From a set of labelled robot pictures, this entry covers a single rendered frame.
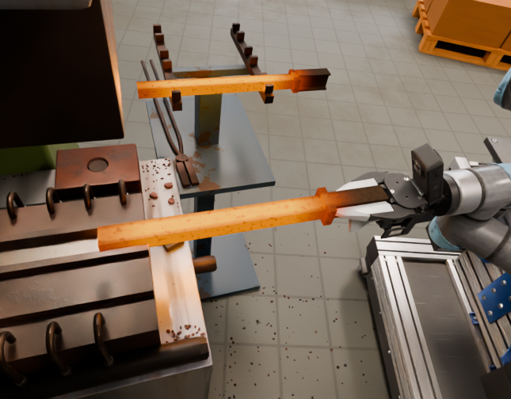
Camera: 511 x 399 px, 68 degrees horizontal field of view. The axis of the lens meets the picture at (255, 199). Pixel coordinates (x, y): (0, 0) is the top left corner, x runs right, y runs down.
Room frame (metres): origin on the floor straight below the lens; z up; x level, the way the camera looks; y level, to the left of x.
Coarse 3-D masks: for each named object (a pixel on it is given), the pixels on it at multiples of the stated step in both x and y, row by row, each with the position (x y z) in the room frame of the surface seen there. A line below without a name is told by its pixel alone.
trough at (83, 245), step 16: (16, 240) 0.22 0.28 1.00; (32, 240) 0.23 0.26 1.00; (48, 240) 0.24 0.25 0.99; (64, 240) 0.24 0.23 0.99; (80, 240) 0.25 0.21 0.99; (96, 240) 0.25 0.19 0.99; (0, 256) 0.20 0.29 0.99; (16, 256) 0.21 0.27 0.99; (32, 256) 0.21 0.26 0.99; (48, 256) 0.22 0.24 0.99
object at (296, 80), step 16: (176, 80) 0.70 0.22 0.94; (192, 80) 0.71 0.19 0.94; (208, 80) 0.73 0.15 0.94; (224, 80) 0.74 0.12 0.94; (240, 80) 0.75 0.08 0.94; (256, 80) 0.76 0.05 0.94; (272, 80) 0.77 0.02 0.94; (288, 80) 0.79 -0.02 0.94; (304, 80) 0.81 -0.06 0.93; (320, 80) 0.83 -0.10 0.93; (144, 96) 0.65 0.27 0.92; (160, 96) 0.66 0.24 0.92
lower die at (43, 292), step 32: (0, 224) 0.24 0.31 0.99; (32, 224) 0.25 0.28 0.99; (64, 224) 0.26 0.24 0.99; (96, 224) 0.27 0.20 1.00; (64, 256) 0.21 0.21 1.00; (96, 256) 0.22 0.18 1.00; (128, 256) 0.23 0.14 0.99; (0, 288) 0.16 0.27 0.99; (32, 288) 0.17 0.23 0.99; (64, 288) 0.18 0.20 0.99; (96, 288) 0.19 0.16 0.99; (128, 288) 0.19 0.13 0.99; (0, 320) 0.13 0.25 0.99; (32, 320) 0.14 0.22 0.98; (64, 320) 0.15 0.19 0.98; (128, 320) 0.16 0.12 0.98; (32, 352) 0.11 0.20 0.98; (64, 352) 0.11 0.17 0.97; (96, 352) 0.13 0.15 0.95
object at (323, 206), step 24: (336, 192) 0.39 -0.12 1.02; (360, 192) 0.40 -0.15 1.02; (384, 192) 0.41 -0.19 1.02; (192, 216) 0.30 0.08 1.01; (216, 216) 0.31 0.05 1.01; (240, 216) 0.32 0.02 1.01; (264, 216) 0.33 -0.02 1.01; (288, 216) 0.33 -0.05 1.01; (312, 216) 0.35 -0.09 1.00; (336, 216) 0.37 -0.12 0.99; (120, 240) 0.25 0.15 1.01; (144, 240) 0.25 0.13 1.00; (168, 240) 0.27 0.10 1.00
